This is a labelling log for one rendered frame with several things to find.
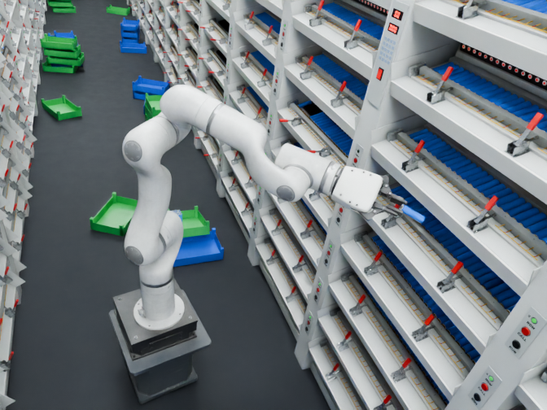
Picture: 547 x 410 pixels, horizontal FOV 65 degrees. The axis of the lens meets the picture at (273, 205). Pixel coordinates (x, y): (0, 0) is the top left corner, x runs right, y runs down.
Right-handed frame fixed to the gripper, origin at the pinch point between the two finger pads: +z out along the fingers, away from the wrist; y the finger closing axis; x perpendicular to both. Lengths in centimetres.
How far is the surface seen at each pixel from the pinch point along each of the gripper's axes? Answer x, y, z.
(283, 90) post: -66, -49, -62
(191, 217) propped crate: -157, 13, -110
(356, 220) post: -45.6, -3.4, -9.1
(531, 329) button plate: 6.2, 14.9, 33.9
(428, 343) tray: -29.1, 25.1, 24.0
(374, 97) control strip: -14.3, -32.4, -18.0
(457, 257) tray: -18.4, 1.3, 20.7
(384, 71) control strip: -7.6, -37.2, -17.4
